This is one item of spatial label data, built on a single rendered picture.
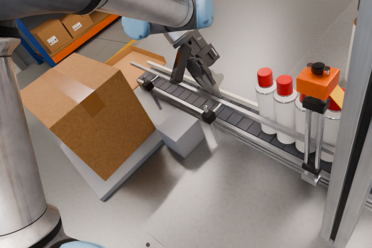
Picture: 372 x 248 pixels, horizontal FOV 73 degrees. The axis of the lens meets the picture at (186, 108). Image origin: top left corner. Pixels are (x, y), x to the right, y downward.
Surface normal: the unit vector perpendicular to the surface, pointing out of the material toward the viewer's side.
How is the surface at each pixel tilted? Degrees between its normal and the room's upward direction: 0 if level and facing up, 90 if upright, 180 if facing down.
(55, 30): 90
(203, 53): 60
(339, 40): 0
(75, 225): 0
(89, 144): 90
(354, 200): 90
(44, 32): 90
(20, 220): 80
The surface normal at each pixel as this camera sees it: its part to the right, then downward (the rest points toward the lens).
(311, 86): -0.68, 0.65
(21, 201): 0.84, 0.07
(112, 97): 0.72, 0.30
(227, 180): -0.30, -0.68
